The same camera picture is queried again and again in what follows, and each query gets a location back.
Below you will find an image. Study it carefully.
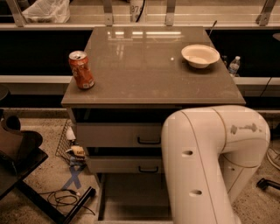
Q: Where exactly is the grey bottom drawer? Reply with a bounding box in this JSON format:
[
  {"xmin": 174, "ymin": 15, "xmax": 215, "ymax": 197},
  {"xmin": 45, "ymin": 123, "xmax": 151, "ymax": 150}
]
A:
[{"xmin": 94, "ymin": 173, "xmax": 173, "ymax": 224}]

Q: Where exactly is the grey drawer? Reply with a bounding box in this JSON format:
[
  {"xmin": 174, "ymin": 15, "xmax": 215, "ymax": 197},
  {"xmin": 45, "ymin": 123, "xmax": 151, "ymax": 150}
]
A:
[
  {"xmin": 94, "ymin": 173, "xmax": 173, "ymax": 224},
  {"xmin": 75, "ymin": 122, "xmax": 161, "ymax": 148},
  {"xmin": 87, "ymin": 156, "xmax": 163, "ymax": 173}
]

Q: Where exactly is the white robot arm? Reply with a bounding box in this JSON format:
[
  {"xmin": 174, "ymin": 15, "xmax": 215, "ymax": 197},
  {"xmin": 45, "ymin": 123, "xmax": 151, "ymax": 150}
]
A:
[{"xmin": 162, "ymin": 106, "xmax": 270, "ymax": 224}]

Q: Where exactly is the grey drawer cabinet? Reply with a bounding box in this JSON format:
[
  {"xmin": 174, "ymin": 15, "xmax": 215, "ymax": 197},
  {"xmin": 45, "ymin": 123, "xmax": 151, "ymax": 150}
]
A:
[{"xmin": 60, "ymin": 25, "xmax": 246, "ymax": 187}]

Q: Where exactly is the grey top drawer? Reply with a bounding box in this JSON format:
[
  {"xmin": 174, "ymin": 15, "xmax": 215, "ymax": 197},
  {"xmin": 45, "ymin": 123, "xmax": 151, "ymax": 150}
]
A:
[{"xmin": 75, "ymin": 122, "xmax": 161, "ymax": 148}]

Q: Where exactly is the grey middle drawer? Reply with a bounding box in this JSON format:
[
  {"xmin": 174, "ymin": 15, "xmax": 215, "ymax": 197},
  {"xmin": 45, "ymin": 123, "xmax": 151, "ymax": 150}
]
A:
[{"xmin": 87, "ymin": 156, "xmax": 163, "ymax": 173}]

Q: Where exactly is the orange soda can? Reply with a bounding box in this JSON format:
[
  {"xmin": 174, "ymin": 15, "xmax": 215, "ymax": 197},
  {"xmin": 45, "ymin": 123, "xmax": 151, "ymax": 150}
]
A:
[{"xmin": 68, "ymin": 51, "xmax": 95, "ymax": 89}]

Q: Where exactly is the white paper bowl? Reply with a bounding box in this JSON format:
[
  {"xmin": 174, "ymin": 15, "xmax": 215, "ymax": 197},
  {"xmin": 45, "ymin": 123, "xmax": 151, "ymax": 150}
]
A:
[{"xmin": 181, "ymin": 45, "xmax": 220, "ymax": 69}]

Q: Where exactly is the blue tape cross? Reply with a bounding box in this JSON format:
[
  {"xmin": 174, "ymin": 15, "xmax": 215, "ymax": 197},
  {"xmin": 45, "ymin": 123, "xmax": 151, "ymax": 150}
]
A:
[{"xmin": 62, "ymin": 165, "xmax": 86, "ymax": 189}]

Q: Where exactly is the clear water bottle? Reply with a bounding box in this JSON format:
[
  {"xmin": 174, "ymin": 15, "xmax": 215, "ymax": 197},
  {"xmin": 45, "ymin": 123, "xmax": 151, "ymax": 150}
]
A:
[{"xmin": 228, "ymin": 56, "xmax": 241, "ymax": 77}]

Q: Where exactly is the brown chair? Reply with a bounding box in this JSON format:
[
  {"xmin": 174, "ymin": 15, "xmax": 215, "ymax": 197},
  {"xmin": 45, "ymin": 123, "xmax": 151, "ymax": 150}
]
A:
[{"xmin": 0, "ymin": 115, "xmax": 43, "ymax": 165}]

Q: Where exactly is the black caster foot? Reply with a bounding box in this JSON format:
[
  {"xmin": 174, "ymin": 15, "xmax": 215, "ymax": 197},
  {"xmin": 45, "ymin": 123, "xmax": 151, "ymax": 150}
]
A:
[{"xmin": 256, "ymin": 178, "xmax": 280, "ymax": 190}]

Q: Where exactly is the white plastic bag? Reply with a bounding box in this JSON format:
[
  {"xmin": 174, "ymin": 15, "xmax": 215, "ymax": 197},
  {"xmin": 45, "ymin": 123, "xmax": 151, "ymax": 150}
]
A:
[{"xmin": 23, "ymin": 0, "xmax": 70, "ymax": 23}]

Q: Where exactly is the wire mesh basket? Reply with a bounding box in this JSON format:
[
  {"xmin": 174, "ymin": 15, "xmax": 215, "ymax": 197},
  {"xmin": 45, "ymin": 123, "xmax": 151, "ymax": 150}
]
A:
[{"xmin": 55, "ymin": 120, "xmax": 71, "ymax": 165}]

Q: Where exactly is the black floor cable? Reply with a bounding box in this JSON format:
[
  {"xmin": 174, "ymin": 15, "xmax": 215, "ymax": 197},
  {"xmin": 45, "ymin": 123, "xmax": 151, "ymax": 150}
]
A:
[{"xmin": 38, "ymin": 188, "xmax": 97, "ymax": 217}]

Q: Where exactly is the black table leg frame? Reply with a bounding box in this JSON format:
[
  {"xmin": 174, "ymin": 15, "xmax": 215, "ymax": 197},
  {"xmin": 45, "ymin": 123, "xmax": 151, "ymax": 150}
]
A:
[{"xmin": 0, "ymin": 149, "xmax": 96, "ymax": 224}]

